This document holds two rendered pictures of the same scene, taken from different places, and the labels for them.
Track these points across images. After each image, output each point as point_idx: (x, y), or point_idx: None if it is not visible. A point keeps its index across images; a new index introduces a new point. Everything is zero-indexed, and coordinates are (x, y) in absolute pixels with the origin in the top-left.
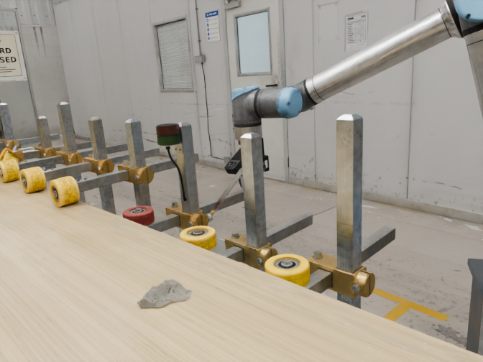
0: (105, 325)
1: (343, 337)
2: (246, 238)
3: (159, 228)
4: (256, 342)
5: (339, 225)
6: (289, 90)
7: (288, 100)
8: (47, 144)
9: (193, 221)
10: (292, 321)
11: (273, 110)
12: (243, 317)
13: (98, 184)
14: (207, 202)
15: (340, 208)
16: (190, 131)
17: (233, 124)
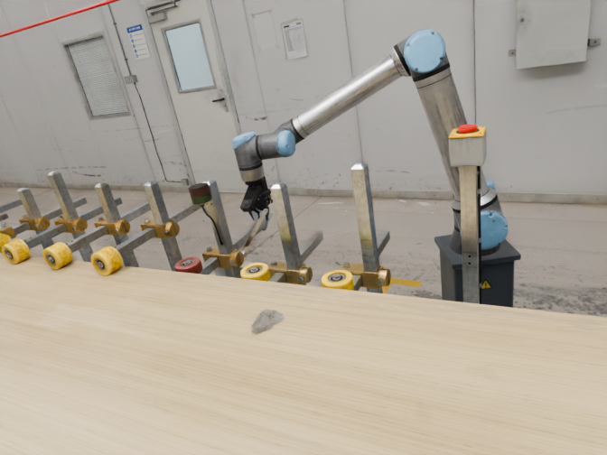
0: (240, 351)
1: (396, 314)
2: (283, 264)
3: (206, 272)
4: (347, 332)
5: (362, 241)
6: (284, 134)
7: (286, 143)
8: (36, 215)
9: (233, 260)
10: (361, 313)
11: (275, 153)
12: (330, 320)
13: (133, 247)
14: (233, 240)
15: (361, 229)
16: (216, 186)
17: (238, 168)
